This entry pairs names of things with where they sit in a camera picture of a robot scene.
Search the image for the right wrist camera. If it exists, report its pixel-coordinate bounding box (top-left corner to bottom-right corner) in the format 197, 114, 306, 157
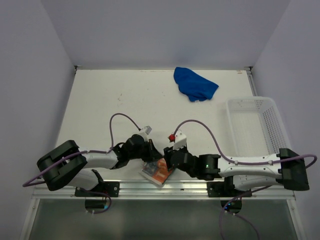
168, 129, 187, 150

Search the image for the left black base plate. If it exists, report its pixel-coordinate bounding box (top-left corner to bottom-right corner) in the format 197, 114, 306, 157
74, 181, 120, 198

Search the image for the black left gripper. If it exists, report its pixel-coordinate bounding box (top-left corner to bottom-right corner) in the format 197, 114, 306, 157
128, 138, 163, 162

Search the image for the aluminium mounting rail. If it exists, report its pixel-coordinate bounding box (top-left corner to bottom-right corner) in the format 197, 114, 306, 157
31, 179, 295, 200

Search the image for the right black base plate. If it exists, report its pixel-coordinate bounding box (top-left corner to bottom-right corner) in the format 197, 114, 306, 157
206, 181, 252, 198

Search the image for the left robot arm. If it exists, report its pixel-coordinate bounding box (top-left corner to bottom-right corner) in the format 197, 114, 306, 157
36, 134, 163, 197

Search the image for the rabbit print towel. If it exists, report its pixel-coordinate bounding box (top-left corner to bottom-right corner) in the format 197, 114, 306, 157
139, 158, 174, 187

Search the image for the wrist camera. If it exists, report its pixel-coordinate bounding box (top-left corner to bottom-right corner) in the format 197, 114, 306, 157
168, 129, 187, 150
140, 125, 152, 135

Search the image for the white plastic basket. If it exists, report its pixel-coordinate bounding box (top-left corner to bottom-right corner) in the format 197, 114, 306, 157
225, 96, 292, 157

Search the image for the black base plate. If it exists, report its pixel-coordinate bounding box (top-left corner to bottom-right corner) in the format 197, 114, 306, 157
206, 181, 252, 198
74, 181, 120, 198

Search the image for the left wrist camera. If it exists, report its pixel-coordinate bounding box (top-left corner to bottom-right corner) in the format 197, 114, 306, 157
140, 125, 152, 135

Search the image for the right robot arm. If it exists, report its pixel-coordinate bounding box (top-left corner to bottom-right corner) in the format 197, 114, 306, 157
164, 147, 310, 197

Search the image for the blue towel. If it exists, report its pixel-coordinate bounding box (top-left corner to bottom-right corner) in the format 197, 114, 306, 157
173, 67, 219, 102

